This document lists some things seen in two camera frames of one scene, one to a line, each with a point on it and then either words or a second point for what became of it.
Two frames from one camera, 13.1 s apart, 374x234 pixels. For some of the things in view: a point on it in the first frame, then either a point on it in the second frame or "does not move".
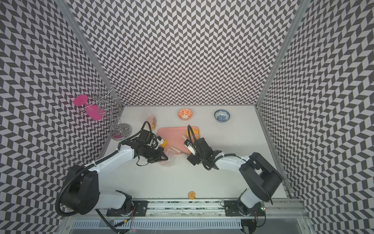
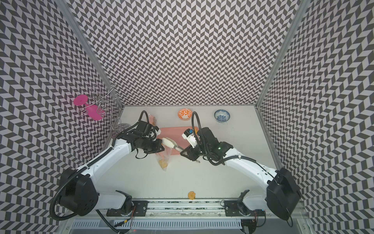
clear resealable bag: (152, 120) does not move
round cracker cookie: (191, 195) does not move
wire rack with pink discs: (99, 105) does not move
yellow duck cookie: (164, 144) to (162, 164)
